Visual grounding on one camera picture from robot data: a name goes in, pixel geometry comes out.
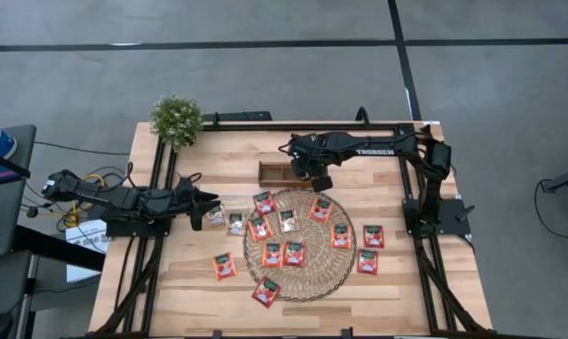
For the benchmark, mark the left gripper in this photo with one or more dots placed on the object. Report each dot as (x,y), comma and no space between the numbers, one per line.
(182,197)

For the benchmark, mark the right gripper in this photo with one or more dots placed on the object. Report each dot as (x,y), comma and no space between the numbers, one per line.
(307,166)

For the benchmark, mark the orange tea packet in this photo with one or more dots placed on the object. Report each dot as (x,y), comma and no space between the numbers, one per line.
(272,254)
(341,236)
(321,210)
(224,266)
(260,228)

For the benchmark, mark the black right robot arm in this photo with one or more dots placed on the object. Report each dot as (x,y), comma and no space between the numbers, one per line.
(368,150)

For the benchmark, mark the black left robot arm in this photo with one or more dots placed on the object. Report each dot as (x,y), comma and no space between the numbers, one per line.
(100,195)

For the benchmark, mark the wooden three-compartment tray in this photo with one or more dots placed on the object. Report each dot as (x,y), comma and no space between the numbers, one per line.
(274,176)

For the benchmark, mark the black arched clamp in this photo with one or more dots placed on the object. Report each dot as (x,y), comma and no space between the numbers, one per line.
(362,109)

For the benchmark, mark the black power strip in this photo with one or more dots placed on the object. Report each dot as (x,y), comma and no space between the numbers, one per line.
(238,116)

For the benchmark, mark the green potted plant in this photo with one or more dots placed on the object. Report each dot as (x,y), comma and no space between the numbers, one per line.
(176,121)

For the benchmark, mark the round woven placemat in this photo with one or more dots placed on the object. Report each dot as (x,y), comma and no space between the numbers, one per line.
(321,278)

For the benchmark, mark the small black clip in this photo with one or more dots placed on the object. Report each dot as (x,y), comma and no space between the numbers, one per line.
(426,128)

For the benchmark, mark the white paper sheet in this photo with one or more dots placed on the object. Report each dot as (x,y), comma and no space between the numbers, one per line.
(78,273)

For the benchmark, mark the black desk bar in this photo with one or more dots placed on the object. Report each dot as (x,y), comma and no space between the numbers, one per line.
(53,247)

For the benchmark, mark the grey side desk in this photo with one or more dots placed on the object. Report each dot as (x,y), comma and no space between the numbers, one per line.
(1,287)
(5,221)

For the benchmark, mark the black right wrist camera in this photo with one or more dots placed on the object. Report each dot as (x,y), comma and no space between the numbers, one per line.
(322,184)

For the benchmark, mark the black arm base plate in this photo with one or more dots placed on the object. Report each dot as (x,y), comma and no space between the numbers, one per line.
(137,230)
(453,221)

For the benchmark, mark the black frame bracket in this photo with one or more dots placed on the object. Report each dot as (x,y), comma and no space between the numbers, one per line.
(347,333)
(216,334)

